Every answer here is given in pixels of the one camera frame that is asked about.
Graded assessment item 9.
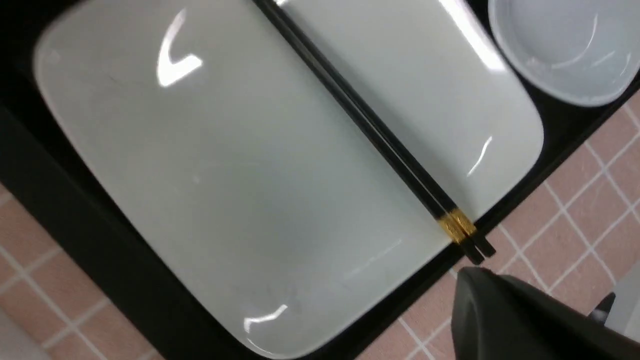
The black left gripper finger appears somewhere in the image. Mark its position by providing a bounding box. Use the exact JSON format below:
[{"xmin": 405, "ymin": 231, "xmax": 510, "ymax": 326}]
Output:
[{"xmin": 451, "ymin": 267, "xmax": 640, "ymax": 360}]

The black chopstick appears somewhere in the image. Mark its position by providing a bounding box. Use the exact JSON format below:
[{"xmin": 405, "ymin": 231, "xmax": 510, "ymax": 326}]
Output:
[
  {"xmin": 250, "ymin": 0, "xmax": 486, "ymax": 266},
  {"xmin": 265, "ymin": 0, "xmax": 497, "ymax": 259}
]

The small white bowl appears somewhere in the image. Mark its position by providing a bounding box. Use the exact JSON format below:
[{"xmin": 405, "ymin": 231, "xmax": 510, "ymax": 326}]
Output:
[{"xmin": 487, "ymin": 0, "xmax": 640, "ymax": 107}]

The large white square plate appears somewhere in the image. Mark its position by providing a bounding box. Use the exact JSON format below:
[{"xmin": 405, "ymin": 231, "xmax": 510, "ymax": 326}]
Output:
[{"xmin": 34, "ymin": 0, "xmax": 544, "ymax": 359}]

